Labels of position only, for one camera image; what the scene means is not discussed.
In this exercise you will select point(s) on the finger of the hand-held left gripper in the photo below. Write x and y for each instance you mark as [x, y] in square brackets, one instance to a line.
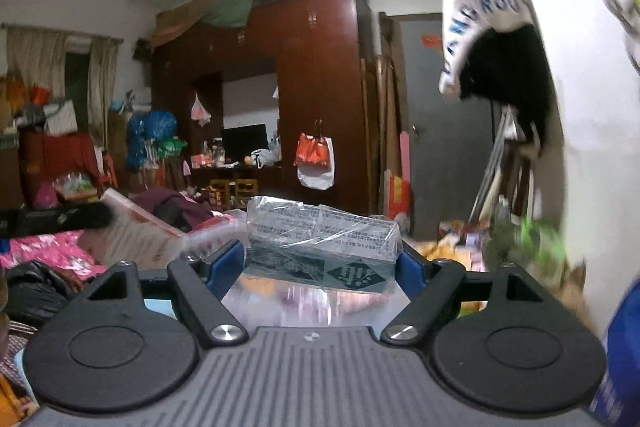
[90, 217]

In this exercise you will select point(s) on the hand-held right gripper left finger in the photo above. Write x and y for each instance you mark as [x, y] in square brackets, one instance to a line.
[225, 264]

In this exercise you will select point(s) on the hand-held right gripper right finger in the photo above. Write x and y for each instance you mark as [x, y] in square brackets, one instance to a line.
[411, 269]

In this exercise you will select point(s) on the white plastic basket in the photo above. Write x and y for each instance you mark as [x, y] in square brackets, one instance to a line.
[200, 247]

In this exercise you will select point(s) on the dark green box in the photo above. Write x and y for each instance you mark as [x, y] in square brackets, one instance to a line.
[320, 252]

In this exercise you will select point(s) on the pink floral bedspread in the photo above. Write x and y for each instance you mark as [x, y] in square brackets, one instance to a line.
[45, 249]

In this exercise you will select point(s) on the red stool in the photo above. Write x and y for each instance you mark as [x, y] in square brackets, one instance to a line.
[108, 169]

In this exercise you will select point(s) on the red cloth covered chair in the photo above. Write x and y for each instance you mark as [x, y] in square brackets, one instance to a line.
[55, 162]

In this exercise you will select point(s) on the black bag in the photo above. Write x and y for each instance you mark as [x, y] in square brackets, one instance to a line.
[37, 289]

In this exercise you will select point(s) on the yellow wooden stool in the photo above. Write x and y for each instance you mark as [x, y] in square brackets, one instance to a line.
[220, 193]
[246, 193]

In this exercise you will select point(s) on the maroon clothes pile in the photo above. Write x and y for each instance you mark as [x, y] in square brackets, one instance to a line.
[170, 207]

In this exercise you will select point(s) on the blue plastic bags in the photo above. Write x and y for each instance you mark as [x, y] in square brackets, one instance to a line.
[150, 132]

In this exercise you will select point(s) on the white patterned box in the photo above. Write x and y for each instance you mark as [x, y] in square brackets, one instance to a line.
[61, 117]

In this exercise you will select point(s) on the green plastic bag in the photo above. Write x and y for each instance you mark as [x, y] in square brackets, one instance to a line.
[170, 147]

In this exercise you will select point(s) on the pink roll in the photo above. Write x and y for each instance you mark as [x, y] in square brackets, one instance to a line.
[405, 154]

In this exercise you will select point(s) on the grey door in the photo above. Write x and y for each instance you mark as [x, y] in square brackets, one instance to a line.
[450, 157]

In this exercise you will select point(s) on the green white bag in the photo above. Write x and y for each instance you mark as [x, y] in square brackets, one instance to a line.
[530, 239]

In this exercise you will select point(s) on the black monitor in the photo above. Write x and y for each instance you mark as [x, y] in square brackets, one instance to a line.
[245, 142]

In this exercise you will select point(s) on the beige curtain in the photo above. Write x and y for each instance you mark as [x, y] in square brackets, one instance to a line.
[102, 92]
[35, 62]

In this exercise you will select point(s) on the large white plastic bag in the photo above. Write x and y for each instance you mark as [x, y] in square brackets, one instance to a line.
[317, 179]

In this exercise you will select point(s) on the checked cloth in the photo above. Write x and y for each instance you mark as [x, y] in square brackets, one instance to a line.
[10, 349]

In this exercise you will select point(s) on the orange red bag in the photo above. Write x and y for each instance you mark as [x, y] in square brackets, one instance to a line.
[310, 149]

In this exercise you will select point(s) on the small white plastic bag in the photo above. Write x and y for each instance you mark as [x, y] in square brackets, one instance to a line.
[200, 109]

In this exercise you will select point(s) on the wooden planks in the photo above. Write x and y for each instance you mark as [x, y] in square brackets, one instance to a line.
[385, 107]

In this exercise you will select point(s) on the brown wooden wardrobe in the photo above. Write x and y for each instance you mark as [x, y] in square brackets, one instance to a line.
[320, 82]

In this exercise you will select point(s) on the black garment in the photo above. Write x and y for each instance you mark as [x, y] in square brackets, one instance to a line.
[515, 77]

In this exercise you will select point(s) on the blue shopping bag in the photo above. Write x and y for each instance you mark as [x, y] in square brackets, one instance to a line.
[620, 357]

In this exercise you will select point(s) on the green cloth bundle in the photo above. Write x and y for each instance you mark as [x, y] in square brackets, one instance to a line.
[235, 7]

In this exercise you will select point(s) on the white tote bag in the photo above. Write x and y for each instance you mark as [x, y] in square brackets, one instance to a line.
[465, 17]

